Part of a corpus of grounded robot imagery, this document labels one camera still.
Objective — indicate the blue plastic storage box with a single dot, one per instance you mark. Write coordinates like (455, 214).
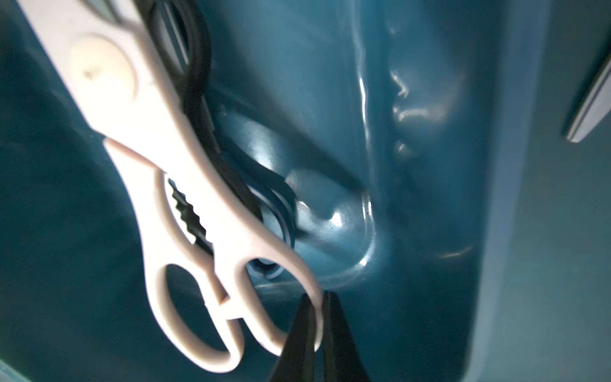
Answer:
(388, 124)

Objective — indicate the green table mat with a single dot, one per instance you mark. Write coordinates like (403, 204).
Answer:
(552, 319)

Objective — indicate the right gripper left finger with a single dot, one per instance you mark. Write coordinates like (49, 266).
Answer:
(297, 360)

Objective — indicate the cream handled kitchen scissors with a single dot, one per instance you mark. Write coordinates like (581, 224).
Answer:
(595, 105)

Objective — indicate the black scissors large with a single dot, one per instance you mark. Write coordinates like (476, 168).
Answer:
(190, 82)

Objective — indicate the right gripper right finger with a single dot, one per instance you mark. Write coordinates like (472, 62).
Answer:
(341, 359)

